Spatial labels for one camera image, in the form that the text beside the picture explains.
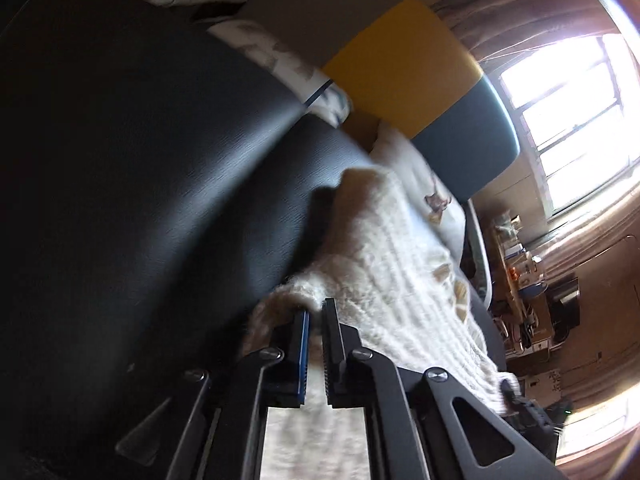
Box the white knitted sweater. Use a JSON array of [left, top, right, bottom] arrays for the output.
[[242, 166, 518, 479]]

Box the cluttered wooden shelf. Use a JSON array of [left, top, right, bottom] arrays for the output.
[[489, 211, 580, 360]]

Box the black leather ottoman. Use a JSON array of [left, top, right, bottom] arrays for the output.
[[1, 0, 399, 479]]

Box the white deer print pillow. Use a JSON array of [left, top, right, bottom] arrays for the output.
[[370, 122, 466, 263]]

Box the blue triangle pattern pillow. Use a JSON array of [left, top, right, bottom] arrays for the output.
[[207, 20, 352, 128]]

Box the window with curtains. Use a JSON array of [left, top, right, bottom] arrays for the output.
[[432, 0, 639, 218]]

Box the yellow teal grey sofa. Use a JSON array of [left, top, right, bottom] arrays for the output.
[[234, 0, 522, 201]]

